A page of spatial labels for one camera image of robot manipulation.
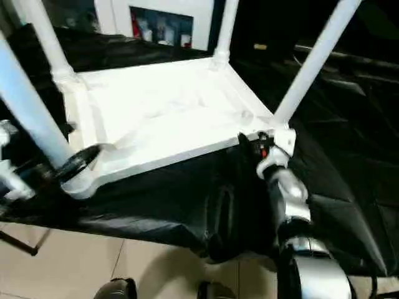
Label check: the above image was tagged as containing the white plastic table leg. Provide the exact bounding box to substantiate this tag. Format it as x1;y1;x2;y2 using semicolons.
12;0;79;85
271;0;363;128
212;0;241;68
0;31;97;199

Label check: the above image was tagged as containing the white plastic table top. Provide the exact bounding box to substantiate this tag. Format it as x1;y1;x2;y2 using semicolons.
59;56;297;200

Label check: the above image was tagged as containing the black table mat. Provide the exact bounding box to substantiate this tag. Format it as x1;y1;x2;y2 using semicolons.
0;25;399;278

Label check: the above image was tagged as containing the black left robot foot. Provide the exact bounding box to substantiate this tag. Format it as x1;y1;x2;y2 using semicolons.
94;278;138;299

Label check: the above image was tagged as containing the black robot foot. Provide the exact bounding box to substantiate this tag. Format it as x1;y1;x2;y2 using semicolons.
94;278;138;299
198;282;238;299

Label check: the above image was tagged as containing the white glass door cabinet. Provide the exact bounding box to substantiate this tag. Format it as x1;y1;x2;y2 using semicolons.
94;0;216;50

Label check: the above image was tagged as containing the black right robot foot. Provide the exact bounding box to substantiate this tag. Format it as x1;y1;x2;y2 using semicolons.
198;282;238;299

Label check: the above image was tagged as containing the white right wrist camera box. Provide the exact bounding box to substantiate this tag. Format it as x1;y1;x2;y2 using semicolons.
258;127;297;179

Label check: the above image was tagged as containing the black metal table frame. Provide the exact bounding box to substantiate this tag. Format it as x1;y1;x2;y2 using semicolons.
0;232;38;256

